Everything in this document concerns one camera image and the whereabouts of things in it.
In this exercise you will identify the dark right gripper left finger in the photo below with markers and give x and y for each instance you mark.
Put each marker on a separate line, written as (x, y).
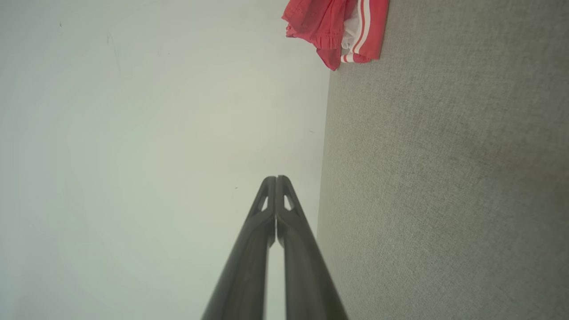
(244, 275)

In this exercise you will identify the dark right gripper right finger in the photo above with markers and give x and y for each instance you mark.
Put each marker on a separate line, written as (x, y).
(306, 275)

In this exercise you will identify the red basketball jersey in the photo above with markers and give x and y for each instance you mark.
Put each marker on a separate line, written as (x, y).
(320, 22)

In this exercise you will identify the grey fabric sofa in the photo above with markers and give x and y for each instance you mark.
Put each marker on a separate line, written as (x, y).
(444, 178)

